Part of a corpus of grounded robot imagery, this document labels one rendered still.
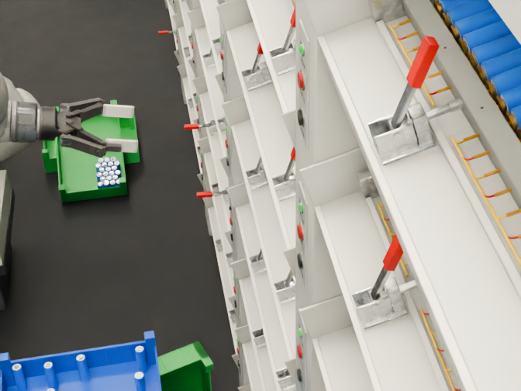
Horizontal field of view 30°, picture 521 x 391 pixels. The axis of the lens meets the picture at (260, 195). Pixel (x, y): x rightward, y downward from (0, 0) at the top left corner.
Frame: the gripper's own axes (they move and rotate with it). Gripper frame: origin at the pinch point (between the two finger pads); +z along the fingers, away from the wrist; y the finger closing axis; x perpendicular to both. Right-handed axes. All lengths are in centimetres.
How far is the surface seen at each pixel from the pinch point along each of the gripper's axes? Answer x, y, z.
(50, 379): -22, 54, -16
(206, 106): -8.1, -23.8, 21.6
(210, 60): 12.4, -11.4, 17.9
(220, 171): -8.1, 3.7, 21.6
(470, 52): 92, 121, 9
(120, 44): -61, -146, 12
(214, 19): 30.0, 1.8, 14.3
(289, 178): 51, 84, 10
